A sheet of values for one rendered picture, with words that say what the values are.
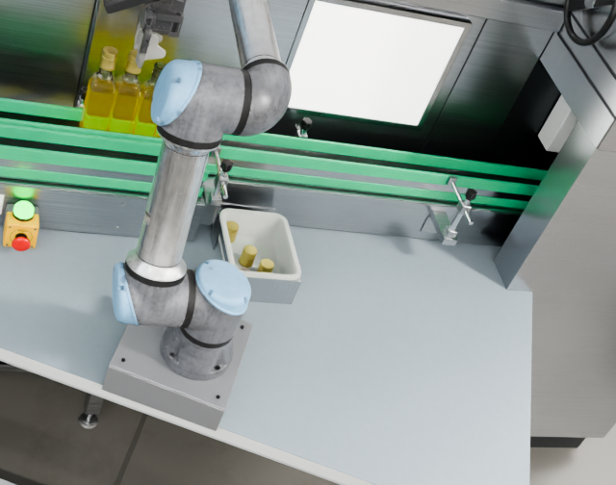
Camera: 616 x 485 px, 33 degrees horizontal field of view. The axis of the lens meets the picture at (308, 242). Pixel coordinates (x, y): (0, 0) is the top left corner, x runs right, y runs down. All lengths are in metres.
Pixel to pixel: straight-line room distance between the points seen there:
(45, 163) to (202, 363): 0.59
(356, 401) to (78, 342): 0.62
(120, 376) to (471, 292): 1.04
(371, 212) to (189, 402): 0.84
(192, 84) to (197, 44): 0.74
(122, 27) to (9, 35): 0.26
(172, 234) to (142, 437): 1.25
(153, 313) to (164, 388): 0.20
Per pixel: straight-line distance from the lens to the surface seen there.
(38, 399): 3.06
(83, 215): 2.41
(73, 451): 2.97
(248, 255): 2.43
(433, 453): 2.30
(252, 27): 1.95
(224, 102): 1.75
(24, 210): 2.33
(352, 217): 2.68
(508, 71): 2.80
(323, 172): 2.58
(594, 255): 2.83
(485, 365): 2.56
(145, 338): 2.14
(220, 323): 2.00
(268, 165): 2.52
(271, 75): 1.82
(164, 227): 1.87
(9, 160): 2.33
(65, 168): 2.34
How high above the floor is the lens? 2.40
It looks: 39 degrees down
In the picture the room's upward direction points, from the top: 23 degrees clockwise
